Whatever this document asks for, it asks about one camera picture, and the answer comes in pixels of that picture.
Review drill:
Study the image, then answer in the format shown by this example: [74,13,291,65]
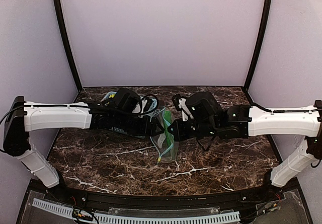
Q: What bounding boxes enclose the right black corner post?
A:
[243,0,272,92]

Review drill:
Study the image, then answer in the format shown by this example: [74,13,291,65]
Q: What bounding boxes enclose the black front frame rail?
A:
[38,178,284,218]

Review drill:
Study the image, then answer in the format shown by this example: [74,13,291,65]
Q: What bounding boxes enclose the long green toy cucumber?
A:
[162,110,174,146]

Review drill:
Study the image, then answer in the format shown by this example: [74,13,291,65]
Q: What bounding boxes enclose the white slotted cable duct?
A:
[32,198,241,223]

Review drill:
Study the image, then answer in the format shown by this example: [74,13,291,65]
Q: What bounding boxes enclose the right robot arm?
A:
[168,92,321,188]

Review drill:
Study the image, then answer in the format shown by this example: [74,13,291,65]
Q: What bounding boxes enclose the left black corner post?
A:
[53,0,83,92]

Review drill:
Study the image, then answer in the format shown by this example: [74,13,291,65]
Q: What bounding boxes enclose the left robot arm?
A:
[1,88,165,189]

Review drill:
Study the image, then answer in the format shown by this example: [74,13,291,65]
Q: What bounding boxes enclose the clear zip top bag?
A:
[150,107,179,165]

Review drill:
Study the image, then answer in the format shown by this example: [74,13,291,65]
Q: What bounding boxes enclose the black corner post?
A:
[53,0,83,92]
[243,0,272,92]

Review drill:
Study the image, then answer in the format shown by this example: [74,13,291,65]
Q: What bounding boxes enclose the light blue plastic basket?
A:
[97,88,156,137]

